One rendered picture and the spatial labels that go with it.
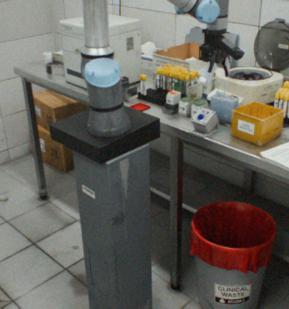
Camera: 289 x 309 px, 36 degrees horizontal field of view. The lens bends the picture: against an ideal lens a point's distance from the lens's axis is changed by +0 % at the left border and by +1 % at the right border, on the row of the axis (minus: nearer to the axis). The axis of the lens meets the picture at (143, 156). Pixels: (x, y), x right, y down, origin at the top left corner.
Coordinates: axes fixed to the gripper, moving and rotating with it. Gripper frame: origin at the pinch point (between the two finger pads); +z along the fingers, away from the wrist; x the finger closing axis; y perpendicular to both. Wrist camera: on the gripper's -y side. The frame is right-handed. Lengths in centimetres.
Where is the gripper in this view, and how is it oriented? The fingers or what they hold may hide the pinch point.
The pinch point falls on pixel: (218, 83)
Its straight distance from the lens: 174.6
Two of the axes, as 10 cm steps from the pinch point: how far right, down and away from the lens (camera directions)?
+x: -6.3, 3.7, -6.8
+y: -7.8, -2.8, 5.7
